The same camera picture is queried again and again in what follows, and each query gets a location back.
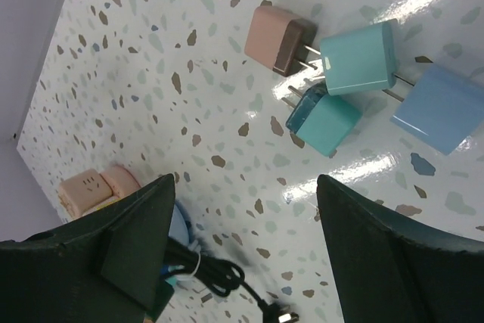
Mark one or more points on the teal triangular power strip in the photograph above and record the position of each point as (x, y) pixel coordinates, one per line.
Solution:
(163, 294)

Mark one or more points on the pink charger plug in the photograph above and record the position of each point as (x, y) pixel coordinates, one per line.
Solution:
(279, 40)

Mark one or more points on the pink cube socket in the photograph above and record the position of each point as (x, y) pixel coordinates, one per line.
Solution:
(83, 191)

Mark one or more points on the light teal charger plug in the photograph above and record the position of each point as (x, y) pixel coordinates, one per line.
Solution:
(361, 60)

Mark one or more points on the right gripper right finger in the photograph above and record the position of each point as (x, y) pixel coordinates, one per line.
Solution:
(390, 268)

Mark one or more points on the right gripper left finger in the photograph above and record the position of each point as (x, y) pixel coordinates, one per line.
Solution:
(103, 267)

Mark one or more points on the blue charger plug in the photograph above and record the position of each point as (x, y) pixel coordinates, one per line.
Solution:
(442, 109)

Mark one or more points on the teal dual usb charger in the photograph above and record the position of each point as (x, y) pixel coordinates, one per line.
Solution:
(321, 120)

